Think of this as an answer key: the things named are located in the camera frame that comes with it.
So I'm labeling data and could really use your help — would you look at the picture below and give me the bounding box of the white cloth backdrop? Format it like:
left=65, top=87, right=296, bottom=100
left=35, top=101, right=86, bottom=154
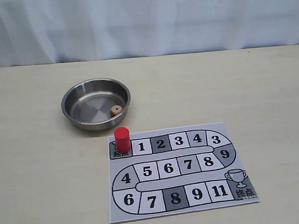
left=0, top=0, right=299, bottom=67

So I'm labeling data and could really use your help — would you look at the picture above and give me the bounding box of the round stainless steel bowl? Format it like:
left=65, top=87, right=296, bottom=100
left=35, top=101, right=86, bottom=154
left=61, top=78, right=131, bottom=131

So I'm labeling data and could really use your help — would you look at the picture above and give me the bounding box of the wooden die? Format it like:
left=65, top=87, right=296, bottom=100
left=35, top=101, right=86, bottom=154
left=109, top=105, right=123, bottom=117

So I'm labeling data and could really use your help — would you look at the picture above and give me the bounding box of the printed paper game board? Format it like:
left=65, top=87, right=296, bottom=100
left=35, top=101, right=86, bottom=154
left=108, top=122, right=259, bottom=224

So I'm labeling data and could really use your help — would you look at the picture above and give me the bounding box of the red cylinder game piece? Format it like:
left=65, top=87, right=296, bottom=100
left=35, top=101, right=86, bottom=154
left=114, top=127, right=131, bottom=153

